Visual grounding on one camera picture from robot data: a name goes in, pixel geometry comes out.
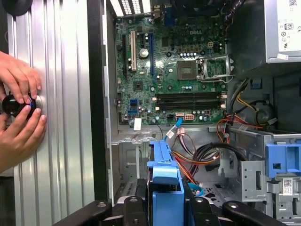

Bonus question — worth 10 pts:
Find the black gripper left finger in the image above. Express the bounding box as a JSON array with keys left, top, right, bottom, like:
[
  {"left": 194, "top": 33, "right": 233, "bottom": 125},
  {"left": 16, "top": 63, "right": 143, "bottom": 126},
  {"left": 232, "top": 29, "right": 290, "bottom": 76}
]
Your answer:
[{"left": 53, "top": 178, "right": 151, "bottom": 226}]

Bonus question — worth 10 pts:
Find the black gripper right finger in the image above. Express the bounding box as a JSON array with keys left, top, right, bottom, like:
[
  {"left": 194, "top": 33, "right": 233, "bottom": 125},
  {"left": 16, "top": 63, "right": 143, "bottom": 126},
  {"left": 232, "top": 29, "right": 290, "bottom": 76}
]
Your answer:
[{"left": 184, "top": 180, "right": 286, "bottom": 226}]

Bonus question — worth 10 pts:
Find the hard disk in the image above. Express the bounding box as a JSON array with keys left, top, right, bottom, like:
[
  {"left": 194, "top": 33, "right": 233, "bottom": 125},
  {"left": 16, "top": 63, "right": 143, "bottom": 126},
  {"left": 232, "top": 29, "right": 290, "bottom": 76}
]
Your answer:
[{"left": 144, "top": 138, "right": 189, "bottom": 226}]

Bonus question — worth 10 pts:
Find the orange red yellow power wire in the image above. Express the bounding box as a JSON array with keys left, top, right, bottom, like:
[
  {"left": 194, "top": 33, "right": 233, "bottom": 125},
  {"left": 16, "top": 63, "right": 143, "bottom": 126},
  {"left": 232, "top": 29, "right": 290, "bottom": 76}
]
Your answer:
[{"left": 172, "top": 150, "right": 221, "bottom": 186}]

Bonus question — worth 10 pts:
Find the round black tool blue ring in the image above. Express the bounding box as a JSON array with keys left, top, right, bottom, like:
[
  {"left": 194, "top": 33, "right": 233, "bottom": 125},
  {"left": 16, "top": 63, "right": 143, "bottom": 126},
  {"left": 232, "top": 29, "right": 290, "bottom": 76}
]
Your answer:
[{"left": 0, "top": 92, "right": 44, "bottom": 119}]

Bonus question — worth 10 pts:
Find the grey metal disk bay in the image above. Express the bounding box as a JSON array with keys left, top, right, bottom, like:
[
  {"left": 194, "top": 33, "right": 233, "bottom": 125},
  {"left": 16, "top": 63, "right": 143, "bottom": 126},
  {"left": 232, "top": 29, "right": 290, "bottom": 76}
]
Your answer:
[{"left": 110, "top": 134, "right": 236, "bottom": 205}]

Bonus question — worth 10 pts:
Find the person right hand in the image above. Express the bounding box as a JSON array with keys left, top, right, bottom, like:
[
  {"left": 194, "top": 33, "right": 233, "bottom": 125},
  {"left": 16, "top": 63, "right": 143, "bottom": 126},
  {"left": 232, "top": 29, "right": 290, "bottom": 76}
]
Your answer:
[{"left": 0, "top": 104, "right": 48, "bottom": 174}]

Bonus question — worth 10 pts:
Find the person left hand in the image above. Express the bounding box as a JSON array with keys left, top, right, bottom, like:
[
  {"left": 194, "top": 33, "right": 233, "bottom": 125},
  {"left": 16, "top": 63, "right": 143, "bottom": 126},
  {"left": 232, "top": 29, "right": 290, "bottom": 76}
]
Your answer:
[{"left": 0, "top": 50, "right": 42, "bottom": 105}]

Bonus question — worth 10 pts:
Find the blue plastic drive latch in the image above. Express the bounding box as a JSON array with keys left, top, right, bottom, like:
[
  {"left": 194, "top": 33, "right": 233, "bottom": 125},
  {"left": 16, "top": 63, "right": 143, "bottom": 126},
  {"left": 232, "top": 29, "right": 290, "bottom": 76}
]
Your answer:
[{"left": 265, "top": 141, "right": 301, "bottom": 178}]

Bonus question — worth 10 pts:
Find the black PC case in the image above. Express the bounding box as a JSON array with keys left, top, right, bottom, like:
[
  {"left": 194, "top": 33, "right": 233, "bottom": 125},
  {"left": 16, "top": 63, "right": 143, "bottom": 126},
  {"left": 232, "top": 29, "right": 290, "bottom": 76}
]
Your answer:
[{"left": 87, "top": 0, "right": 301, "bottom": 226}]

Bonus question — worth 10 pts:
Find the CPU socket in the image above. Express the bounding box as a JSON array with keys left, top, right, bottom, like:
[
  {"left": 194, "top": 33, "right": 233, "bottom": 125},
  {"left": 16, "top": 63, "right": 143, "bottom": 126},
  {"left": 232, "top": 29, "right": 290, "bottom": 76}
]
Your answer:
[{"left": 176, "top": 60, "right": 198, "bottom": 81}]

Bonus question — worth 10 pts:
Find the metal socket cover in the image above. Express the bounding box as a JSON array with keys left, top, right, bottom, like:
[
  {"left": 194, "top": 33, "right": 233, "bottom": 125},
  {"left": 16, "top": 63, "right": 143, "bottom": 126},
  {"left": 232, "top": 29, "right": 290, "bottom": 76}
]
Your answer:
[{"left": 201, "top": 55, "right": 235, "bottom": 80}]

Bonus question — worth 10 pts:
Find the black expansion slot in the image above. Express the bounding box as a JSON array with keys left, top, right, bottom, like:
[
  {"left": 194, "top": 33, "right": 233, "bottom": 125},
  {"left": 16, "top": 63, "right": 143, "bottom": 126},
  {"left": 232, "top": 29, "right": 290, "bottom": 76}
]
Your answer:
[{"left": 121, "top": 34, "right": 128, "bottom": 76}]

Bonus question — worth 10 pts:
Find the blue expansion slot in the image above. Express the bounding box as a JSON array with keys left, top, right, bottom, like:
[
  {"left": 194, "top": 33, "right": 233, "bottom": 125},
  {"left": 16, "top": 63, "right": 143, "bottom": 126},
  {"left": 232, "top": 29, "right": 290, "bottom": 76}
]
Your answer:
[{"left": 148, "top": 32, "right": 155, "bottom": 76}]

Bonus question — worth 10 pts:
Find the white expansion slot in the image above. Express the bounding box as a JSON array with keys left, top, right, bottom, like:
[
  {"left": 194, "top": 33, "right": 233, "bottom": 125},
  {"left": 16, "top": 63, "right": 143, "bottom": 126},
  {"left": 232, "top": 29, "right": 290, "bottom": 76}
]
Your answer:
[{"left": 130, "top": 30, "right": 137, "bottom": 73}]

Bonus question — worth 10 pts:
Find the green motherboard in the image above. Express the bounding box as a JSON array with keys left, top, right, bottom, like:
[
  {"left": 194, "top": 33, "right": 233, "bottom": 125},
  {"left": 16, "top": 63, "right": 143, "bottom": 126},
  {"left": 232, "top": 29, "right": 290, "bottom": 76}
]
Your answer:
[{"left": 114, "top": 16, "right": 229, "bottom": 126}]

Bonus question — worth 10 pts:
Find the grey power supply unit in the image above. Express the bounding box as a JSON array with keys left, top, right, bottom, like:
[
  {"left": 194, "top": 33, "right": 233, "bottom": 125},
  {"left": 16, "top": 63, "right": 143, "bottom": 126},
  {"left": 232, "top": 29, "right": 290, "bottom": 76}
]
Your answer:
[{"left": 228, "top": 0, "right": 301, "bottom": 74}]

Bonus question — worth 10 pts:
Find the blue VGA port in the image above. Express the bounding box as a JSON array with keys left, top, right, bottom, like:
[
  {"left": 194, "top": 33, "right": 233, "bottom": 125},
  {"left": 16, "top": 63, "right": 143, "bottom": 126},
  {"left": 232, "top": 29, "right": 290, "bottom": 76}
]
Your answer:
[{"left": 164, "top": 9, "right": 176, "bottom": 26}]

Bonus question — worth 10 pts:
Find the black case fan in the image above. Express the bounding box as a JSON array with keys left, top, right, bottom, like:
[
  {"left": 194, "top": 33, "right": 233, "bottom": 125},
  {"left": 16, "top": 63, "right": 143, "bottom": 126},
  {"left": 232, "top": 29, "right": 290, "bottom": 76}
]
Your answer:
[{"left": 173, "top": 0, "right": 226, "bottom": 17}]

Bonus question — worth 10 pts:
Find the black round knob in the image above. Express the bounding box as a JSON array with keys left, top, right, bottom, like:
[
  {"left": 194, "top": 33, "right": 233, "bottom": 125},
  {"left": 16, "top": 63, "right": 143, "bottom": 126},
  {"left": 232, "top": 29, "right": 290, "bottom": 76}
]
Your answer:
[{"left": 2, "top": 0, "right": 33, "bottom": 16}]

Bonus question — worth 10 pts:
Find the thick black cable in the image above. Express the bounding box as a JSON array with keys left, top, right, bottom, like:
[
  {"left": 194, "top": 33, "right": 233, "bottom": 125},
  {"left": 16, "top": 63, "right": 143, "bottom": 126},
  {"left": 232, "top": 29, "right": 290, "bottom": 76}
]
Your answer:
[{"left": 195, "top": 142, "right": 249, "bottom": 186}]

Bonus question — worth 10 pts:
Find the purple white wire bundle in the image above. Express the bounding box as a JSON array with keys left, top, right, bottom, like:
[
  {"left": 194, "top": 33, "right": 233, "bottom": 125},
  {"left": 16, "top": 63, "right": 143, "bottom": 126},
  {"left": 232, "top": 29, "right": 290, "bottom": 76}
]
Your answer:
[{"left": 175, "top": 127, "right": 197, "bottom": 163}]

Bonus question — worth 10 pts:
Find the red orange wire bundle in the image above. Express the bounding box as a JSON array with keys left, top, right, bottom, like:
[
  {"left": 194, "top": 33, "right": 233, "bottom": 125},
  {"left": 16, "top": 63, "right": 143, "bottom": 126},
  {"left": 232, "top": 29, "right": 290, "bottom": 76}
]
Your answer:
[{"left": 216, "top": 113, "right": 264, "bottom": 144}]

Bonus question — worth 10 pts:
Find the yellow black wire bundle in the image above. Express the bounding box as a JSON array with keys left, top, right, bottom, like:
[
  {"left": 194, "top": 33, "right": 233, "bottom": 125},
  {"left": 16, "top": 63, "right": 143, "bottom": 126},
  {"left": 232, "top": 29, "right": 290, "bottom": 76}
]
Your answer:
[{"left": 229, "top": 79, "right": 278, "bottom": 128}]

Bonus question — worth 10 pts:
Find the wire locking lever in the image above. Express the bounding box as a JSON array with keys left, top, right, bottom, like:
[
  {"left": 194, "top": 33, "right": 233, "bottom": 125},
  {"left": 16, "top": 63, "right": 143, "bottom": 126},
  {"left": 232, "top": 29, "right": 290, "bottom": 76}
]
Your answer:
[{"left": 199, "top": 74, "right": 236, "bottom": 83}]

